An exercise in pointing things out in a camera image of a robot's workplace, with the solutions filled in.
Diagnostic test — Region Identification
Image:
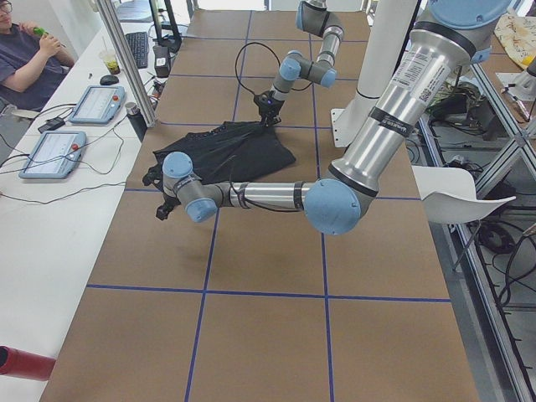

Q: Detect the black steel-cap bottle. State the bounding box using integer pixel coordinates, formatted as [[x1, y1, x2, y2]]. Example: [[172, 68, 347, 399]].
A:
[[125, 102, 147, 142]]

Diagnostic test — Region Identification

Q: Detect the black graphic t-shirt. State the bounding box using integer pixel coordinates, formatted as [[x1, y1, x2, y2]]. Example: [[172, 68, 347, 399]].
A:
[[142, 121, 296, 190]]

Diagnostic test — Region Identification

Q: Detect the seated person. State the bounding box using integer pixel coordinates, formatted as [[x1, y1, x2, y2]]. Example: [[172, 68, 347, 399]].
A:
[[1, 1, 75, 111]]

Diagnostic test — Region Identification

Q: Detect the teach pendant tablet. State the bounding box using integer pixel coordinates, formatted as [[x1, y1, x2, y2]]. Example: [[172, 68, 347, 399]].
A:
[[68, 85, 126, 125], [18, 131, 87, 181]]

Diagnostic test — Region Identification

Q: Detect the white plastic chair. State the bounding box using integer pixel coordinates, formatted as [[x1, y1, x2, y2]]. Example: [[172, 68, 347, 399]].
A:
[[412, 166, 516, 224]]

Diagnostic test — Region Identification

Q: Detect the drink cup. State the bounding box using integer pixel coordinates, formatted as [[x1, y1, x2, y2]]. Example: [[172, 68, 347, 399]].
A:
[[99, 39, 121, 75]]

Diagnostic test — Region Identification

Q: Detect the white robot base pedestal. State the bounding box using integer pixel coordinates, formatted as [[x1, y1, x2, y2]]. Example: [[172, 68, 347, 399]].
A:
[[331, 0, 420, 147]]

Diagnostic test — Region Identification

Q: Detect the aluminium frame post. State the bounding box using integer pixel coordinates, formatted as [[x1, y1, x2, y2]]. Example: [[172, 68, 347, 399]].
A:
[[95, 0, 156, 127]]

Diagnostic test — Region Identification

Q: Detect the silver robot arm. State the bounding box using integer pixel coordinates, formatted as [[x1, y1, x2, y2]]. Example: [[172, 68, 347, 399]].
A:
[[254, 1, 344, 126], [157, 1, 508, 235]]

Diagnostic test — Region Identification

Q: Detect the upper teach pendant tablet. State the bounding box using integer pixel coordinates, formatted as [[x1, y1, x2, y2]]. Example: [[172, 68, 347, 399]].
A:
[[68, 85, 126, 125]]

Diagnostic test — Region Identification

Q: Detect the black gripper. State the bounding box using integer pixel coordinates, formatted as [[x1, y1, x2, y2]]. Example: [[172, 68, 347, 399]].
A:
[[254, 92, 281, 126], [156, 192, 181, 220]]

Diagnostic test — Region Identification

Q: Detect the black keyboard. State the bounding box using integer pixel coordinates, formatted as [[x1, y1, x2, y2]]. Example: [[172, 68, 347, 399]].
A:
[[125, 32, 149, 69]]

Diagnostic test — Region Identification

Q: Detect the red bottle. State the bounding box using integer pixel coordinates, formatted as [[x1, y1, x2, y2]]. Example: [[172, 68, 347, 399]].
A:
[[1, 346, 56, 381]]

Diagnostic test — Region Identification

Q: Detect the black computer mouse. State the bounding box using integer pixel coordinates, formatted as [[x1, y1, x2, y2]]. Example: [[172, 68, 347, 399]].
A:
[[99, 75, 119, 86]]

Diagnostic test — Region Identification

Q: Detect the black power adapter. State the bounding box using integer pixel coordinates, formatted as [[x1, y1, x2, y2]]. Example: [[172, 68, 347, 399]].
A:
[[38, 117, 65, 133]]

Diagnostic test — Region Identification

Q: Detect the lower teach pendant tablet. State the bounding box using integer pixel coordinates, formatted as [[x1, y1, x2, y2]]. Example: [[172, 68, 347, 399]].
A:
[[18, 131, 87, 181]]

